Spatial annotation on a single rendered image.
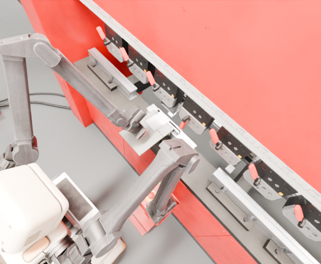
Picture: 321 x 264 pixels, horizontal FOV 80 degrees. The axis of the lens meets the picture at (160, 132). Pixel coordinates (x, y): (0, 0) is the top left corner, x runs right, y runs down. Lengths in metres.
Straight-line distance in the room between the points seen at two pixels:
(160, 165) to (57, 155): 1.77
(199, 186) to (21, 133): 0.89
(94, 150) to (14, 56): 1.60
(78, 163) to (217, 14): 1.86
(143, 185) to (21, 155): 0.46
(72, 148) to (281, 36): 2.03
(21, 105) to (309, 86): 0.82
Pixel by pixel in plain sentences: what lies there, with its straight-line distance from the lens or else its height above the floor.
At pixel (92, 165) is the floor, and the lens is 2.11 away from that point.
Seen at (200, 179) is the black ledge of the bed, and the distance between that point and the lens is 1.19.
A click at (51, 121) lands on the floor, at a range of 2.47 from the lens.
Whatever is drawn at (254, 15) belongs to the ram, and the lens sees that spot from 0.59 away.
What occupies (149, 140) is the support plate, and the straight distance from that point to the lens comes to 1.07.
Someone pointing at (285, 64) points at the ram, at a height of 1.67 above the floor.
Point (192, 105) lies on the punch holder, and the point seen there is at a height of 1.31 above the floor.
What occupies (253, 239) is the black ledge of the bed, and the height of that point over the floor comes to 0.88.
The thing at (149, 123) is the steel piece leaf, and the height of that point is 1.00.
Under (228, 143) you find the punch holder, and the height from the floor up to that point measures 1.28.
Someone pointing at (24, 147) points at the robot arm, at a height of 1.29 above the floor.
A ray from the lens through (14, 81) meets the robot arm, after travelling 0.73.
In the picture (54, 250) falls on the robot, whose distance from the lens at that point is 0.78.
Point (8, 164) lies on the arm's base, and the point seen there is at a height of 1.24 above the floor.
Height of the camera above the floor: 1.96
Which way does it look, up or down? 60 degrees down
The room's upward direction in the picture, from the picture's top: 15 degrees clockwise
